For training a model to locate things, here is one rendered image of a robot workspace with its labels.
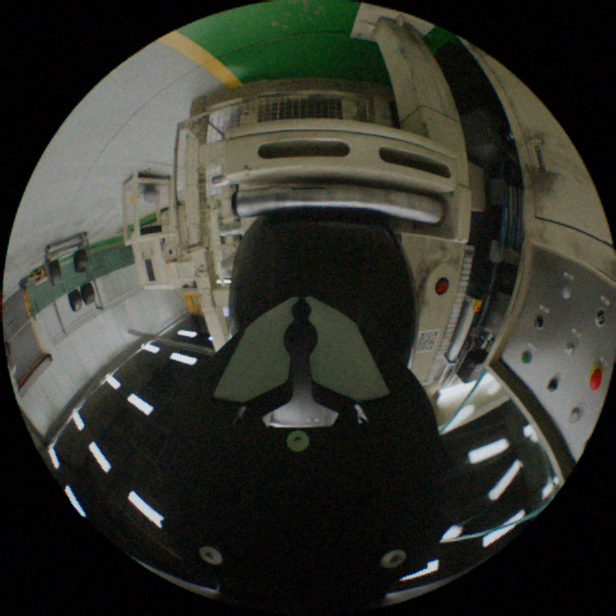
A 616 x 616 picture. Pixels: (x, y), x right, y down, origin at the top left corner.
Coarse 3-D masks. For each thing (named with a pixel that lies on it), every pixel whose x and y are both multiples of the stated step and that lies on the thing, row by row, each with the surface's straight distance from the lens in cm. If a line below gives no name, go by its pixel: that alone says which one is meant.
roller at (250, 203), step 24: (240, 192) 30; (264, 192) 28; (288, 192) 27; (312, 192) 27; (336, 192) 28; (360, 192) 28; (384, 192) 30; (240, 216) 30; (384, 216) 32; (408, 216) 32; (432, 216) 34
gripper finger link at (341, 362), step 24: (312, 312) 10; (336, 312) 10; (312, 336) 9; (336, 336) 8; (360, 336) 8; (312, 360) 7; (336, 360) 7; (360, 360) 7; (312, 384) 7; (336, 384) 7; (360, 384) 7; (384, 384) 7; (336, 408) 7
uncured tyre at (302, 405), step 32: (256, 224) 30; (288, 224) 27; (320, 224) 27; (352, 224) 27; (384, 224) 31; (256, 256) 24; (288, 256) 22; (320, 256) 22; (352, 256) 23; (384, 256) 24; (256, 288) 22; (288, 288) 21; (320, 288) 21; (352, 288) 21; (384, 288) 22; (352, 320) 21; (384, 320) 22; (416, 320) 28; (288, 416) 29; (320, 416) 29
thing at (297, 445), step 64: (192, 448) 6; (256, 448) 5; (320, 448) 5; (384, 448) 5; (192, 512) 6; (256, 512) 5; (320, 512) 5; (384, 512) 5; (256, 576) 6; (320, 576) 6; (384, 576) 6
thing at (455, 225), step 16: (448, 192) 36; (464, 192) 34; (448, 208) 35; (464, 208) 34; (400, 224) 49; (416, 224) 43; (432, 224) 38; (448, 224) 35; (464, 224) 34; (448, 240) 35; (464, 240) 34
